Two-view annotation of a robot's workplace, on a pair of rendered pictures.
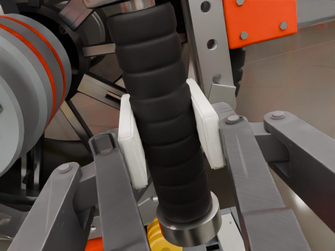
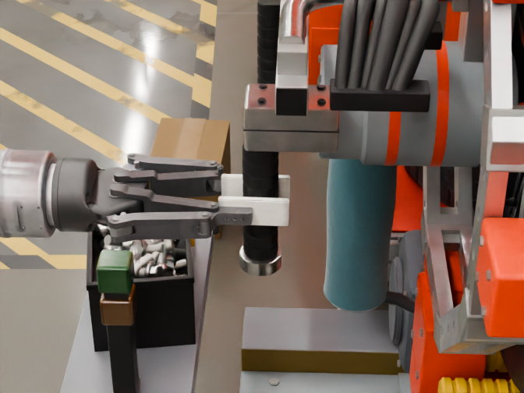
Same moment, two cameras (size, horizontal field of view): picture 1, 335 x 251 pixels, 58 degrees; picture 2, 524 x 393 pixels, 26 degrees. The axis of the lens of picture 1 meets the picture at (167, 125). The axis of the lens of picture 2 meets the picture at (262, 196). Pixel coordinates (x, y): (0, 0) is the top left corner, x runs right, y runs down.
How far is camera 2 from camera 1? 113 cm
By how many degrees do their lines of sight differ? 79
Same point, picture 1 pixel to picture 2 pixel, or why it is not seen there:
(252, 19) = (482, 272)
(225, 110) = (238, 211)
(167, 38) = (246, 163)
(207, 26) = (476, 231)
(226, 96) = (464, 314)
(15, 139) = not seen: hidden behind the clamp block
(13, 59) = not seen: hidden behind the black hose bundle
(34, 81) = (364, 129)
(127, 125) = (235, 176)
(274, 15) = (485, 292)
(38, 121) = (360, 153)
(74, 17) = not seen: outside the picture
